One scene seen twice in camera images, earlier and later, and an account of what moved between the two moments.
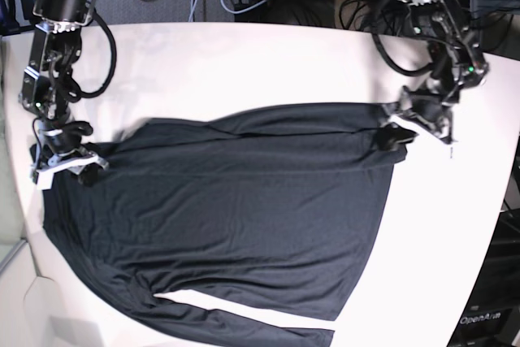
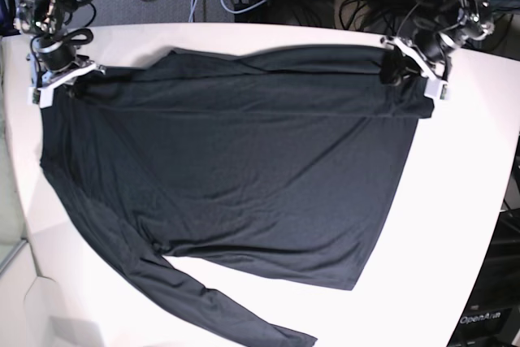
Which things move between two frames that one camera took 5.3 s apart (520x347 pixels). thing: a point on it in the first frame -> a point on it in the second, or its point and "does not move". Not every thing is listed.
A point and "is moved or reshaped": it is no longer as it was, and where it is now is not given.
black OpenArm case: (491, 318) does not move
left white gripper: (75, 162) -> (41, 96)
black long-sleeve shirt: (273, 209) is moved or reshaped
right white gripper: (439, 126) -> (398, 69)
